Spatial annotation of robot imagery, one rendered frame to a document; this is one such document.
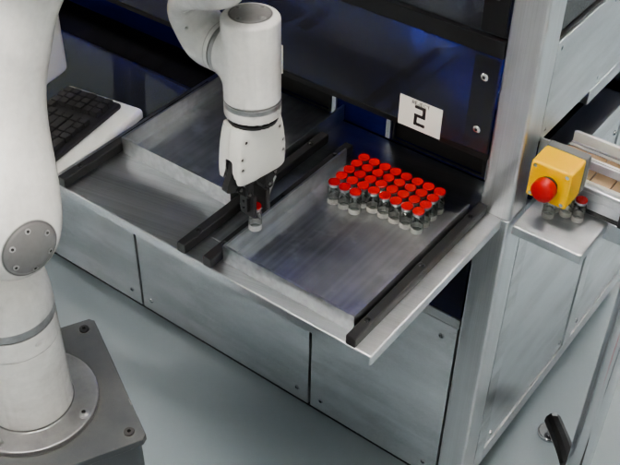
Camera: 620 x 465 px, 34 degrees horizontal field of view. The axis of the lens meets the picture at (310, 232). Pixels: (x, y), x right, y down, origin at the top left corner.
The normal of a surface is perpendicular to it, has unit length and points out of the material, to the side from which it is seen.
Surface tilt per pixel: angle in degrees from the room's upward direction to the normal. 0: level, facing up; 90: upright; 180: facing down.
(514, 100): 90
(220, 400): 0
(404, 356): 90
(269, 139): 89
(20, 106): 78
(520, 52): 90
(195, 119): 0
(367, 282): 0
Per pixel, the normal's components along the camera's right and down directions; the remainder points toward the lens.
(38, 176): 0.82, 0.00
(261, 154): 0.70, 0.48
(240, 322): -0.60, 0.51
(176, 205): 0.02, -0.76
